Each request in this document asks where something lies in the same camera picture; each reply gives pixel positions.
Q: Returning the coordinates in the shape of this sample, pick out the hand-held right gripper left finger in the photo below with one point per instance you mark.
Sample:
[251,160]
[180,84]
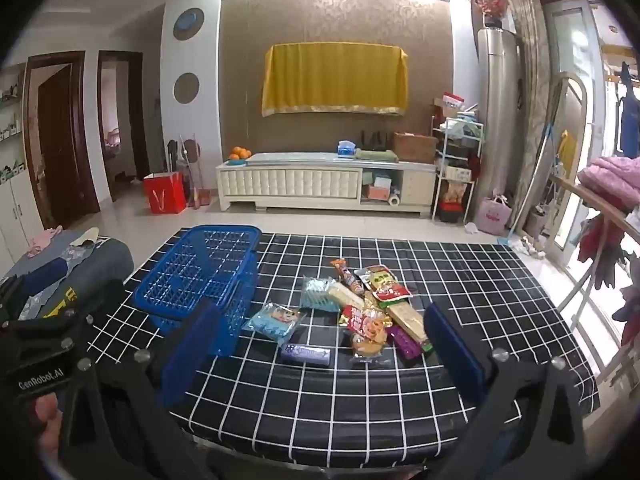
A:
[192,355]

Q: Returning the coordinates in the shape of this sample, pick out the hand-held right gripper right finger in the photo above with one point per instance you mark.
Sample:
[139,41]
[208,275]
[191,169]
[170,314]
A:
[452,355]

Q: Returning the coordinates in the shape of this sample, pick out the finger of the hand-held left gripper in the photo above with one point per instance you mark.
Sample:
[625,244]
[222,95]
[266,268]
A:
[12,296]
[102,294]

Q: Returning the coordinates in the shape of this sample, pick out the purple snack packet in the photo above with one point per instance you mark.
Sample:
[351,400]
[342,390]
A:
[405,342]

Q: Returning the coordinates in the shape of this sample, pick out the blue bread packet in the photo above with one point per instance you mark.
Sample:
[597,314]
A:
[272,322]

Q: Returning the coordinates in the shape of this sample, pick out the blue plastic basket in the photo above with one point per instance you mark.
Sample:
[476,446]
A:
[200,260]

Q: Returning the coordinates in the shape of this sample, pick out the beige cracker packet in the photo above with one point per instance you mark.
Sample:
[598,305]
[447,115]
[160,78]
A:
[342,294]

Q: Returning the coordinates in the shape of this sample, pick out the person's left hand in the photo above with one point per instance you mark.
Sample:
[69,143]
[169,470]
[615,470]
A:
[47,412]

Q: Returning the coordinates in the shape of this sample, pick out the dark grey covered chair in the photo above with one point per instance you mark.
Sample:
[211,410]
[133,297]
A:
[105,260]

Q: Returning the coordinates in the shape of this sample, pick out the long beige biscuit packet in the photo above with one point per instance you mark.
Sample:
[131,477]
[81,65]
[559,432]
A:
[407,317]

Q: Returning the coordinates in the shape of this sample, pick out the beige cloth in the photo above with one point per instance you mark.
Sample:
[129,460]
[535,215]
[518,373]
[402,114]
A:
[84,237]

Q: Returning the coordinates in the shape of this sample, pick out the pink cloth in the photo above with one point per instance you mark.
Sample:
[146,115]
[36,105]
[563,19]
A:
[45,241]

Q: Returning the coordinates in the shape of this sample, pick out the clear bun packet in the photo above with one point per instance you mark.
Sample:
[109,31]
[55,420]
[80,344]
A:
[367,349]

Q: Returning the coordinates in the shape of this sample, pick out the red cartoon snack packet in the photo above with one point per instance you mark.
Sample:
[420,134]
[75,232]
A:
[362,322]

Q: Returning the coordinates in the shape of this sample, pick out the small lavender packet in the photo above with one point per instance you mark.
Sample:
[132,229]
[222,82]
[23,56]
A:
[305,355]

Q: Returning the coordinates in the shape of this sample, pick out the black white grid tablecloth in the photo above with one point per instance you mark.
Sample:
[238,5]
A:
[350,410]

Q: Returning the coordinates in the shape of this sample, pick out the red gift bag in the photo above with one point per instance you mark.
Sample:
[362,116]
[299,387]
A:
[164,192]

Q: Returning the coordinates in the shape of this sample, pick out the orange sausage packet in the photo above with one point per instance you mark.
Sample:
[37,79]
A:
[348,275]

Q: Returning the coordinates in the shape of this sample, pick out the red dustpan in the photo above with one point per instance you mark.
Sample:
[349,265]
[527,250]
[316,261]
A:
[200,199]

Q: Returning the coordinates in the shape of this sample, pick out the light blue striped packet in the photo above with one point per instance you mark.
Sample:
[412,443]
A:
[315,292]

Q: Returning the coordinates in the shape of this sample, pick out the pink paper bag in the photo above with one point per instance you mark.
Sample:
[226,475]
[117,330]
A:
[495,216]

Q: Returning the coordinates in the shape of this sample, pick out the red gift box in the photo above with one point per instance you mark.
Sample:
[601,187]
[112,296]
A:
[455,200]

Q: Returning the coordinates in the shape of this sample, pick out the paper towel roll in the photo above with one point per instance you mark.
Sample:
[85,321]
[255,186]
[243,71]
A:
[394,201]

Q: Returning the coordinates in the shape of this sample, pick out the dark wooden door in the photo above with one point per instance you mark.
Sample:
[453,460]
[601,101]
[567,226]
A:
[60,135]

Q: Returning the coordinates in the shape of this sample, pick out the orange box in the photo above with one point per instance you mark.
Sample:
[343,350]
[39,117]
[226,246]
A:
[375,192]

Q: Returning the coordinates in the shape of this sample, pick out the blue mop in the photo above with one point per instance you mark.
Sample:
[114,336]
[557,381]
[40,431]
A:
[532,185]

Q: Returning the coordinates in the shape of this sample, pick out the pile of oranges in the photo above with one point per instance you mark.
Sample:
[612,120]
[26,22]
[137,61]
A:
[240,152]

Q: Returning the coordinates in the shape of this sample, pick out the white tufted TV cabinet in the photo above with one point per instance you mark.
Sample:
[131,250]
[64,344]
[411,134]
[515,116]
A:
[290,182]

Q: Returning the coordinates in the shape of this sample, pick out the clothes drying rack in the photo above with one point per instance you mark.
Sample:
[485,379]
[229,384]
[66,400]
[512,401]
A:
[575,195]

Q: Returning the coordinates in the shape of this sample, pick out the cardboard box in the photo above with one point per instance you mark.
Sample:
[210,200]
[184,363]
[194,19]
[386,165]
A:
[415,147]

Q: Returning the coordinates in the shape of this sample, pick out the green folded cloth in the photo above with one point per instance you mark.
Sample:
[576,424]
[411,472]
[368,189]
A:
[376,155]

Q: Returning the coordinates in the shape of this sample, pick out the black router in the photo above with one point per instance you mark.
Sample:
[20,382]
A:
[375,140]

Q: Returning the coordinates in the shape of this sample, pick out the blue tissue box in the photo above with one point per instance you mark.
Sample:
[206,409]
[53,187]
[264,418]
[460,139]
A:
[346,149]

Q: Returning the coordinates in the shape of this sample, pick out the pink blanket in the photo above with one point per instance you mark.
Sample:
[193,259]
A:
[612,175]

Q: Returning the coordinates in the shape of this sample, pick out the standing air conditioner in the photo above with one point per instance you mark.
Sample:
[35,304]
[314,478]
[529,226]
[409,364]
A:
[497,110]

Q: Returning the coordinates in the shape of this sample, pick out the beige patterned curtain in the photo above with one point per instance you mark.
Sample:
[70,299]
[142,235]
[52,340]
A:
[535,110]

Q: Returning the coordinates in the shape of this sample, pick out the vase of red flowers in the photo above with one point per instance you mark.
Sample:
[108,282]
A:
[492,10]

